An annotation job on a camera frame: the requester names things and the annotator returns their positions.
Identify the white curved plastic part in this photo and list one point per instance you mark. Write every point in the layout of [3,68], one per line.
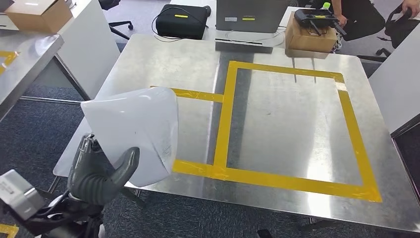
[137,124]

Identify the white desk panel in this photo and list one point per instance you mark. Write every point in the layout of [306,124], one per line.
[397,82]

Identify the black chair base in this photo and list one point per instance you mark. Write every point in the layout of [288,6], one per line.
[377,56]

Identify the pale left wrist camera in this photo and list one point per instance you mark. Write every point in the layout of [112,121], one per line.
[16,197]

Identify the black office chair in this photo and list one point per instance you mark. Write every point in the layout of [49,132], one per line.
[113,26]

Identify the grey laptop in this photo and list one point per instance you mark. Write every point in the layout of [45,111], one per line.
[249,13]

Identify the white cabinet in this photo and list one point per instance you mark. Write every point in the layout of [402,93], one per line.
[92,49]

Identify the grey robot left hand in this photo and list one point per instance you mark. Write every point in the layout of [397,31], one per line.
[82,157]

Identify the steel workbench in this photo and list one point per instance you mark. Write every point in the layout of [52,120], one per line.
[26,59]
[295,131]

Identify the person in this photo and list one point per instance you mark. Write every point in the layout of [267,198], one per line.
[361,19]
[402,29]

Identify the black carry case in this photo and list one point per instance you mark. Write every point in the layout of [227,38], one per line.
[180,24]

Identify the brown cardboard box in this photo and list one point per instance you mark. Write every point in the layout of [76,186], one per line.
[39,16]
[308,41]

